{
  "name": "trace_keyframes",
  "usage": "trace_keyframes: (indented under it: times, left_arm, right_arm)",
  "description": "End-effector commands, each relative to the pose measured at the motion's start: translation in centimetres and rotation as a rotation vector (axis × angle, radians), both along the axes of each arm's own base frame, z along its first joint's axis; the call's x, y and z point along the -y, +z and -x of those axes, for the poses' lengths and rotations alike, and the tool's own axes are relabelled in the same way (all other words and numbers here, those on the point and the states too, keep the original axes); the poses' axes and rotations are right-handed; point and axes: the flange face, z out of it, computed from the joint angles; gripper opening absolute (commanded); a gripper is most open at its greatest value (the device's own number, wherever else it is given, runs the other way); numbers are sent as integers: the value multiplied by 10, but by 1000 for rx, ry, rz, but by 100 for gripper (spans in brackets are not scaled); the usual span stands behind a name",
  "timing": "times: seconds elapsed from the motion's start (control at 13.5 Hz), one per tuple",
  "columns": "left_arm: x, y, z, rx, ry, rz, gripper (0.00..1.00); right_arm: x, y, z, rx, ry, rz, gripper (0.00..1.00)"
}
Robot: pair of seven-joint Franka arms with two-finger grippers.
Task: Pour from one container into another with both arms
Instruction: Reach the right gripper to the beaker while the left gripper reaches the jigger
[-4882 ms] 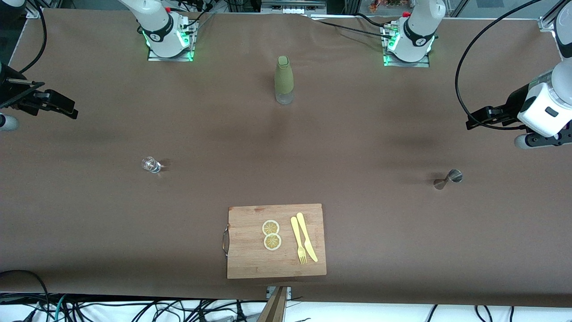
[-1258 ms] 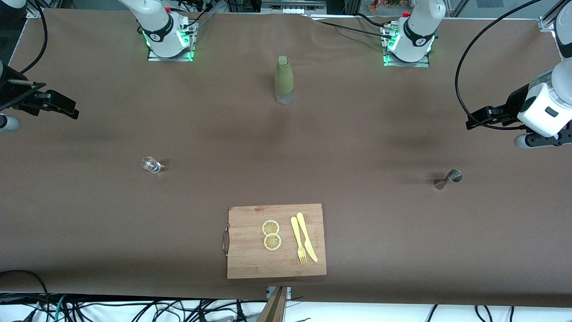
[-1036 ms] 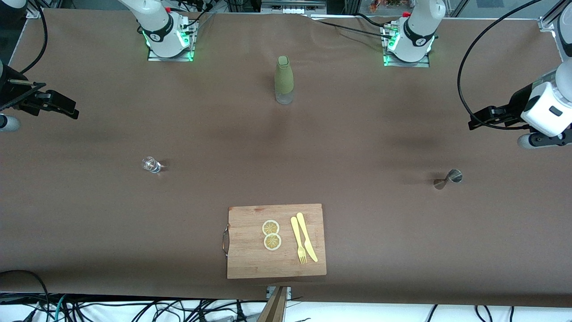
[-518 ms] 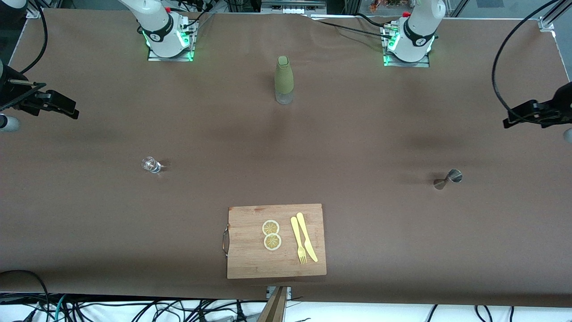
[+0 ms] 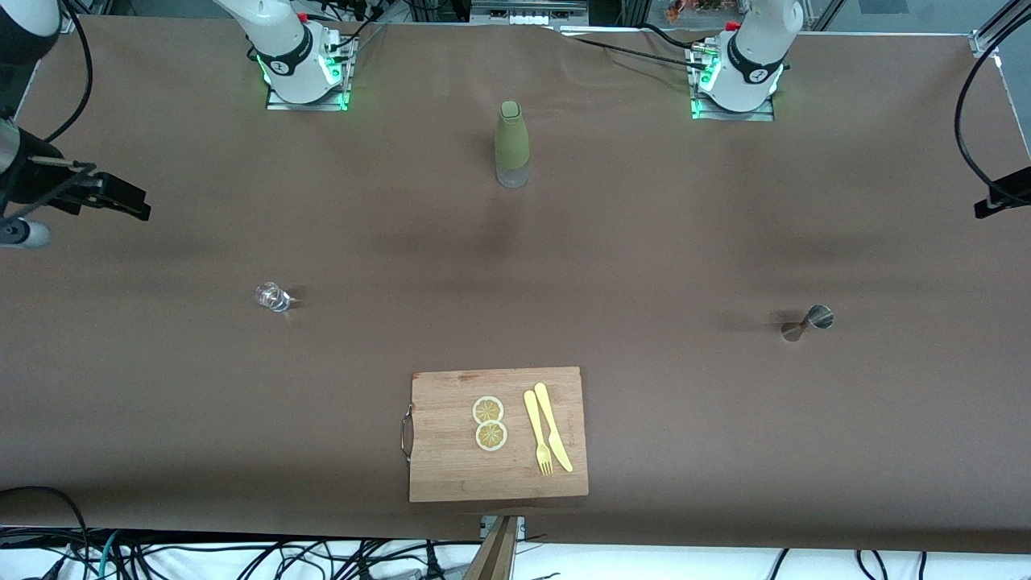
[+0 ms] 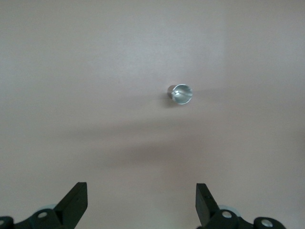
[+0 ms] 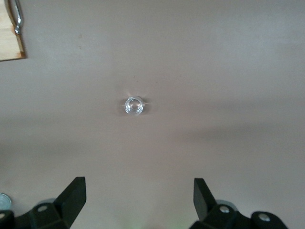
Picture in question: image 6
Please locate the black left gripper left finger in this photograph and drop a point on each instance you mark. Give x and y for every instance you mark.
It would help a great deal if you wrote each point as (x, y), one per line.
(71, 210)

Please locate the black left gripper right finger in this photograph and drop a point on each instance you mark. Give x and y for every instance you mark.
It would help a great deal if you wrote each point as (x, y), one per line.
(207, 210)

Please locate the steel jigger measuring cup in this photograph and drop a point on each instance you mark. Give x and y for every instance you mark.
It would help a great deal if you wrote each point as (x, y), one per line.
(182, 94)

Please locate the brown table cover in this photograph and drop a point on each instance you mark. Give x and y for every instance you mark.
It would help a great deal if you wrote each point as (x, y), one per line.
(95, 71)

